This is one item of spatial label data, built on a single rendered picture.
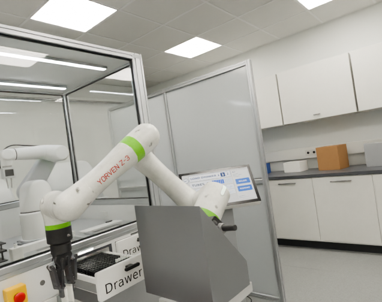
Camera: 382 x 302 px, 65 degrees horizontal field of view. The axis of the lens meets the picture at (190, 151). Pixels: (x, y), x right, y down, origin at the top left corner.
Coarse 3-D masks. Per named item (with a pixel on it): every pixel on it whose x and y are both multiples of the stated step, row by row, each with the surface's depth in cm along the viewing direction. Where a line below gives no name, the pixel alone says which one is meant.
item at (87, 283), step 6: (102, 252) 157; (108, 252) 153; (114, 252) 152; (84, 258) 149; (78, 276) 127; (84, 276) 124; (90, 276) 123; (66, 282) 133; (78, 282) 127; (84, 282) 124; (90, 282) 121; (84, 288) 124; (90, 288) 121; (96, 288) 118
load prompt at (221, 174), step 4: (220, 172) 216; (224, 172) 216; (228, 172) 216; (188, 176) 215; (192, 176) 215; (196, 176) 215; (200, 176) 215; (204, 176) 215; (208, 176) 214; (212, 176) 214; (216, 176) 214; (220, 176) 214; (224, 176) 214; (228, 176) 213; (192, 180) 213; (196, 180) 213; (200, 180) 212
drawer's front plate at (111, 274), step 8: (136, 256) 130; (120, 264) 123; (104, 272) 117; (112, 272) 120; (120, 272) 123; (128, 272) 126; (96, 280) 115; (104, 280) 117; (112, 280) 119; (120, 280) 122; (128, 280) 125; (136, 280) 128; (104, 288) 116; (120, 288) 122; (104, 296) 116; (112, 296) 118
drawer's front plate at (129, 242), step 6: (138, 234) 168; (120, 240) 160; (126, 240) 162; (132, 240) 165; (120, 246) 158; (126, 246) 161; (132, 246) 164; (138, 246) 168; (120, 252) 158; (126, 252) 161; (132, 252) 164; (138, 252) 167
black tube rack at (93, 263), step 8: (96, 256) 148; (104, 256) 145; (112, 256) 144; (120, 256) 141; (80, 264) 138; (88, 264) 136; (96, 264) 135; (104, 264) 133; (80, 272) 136; (88, 272) 135
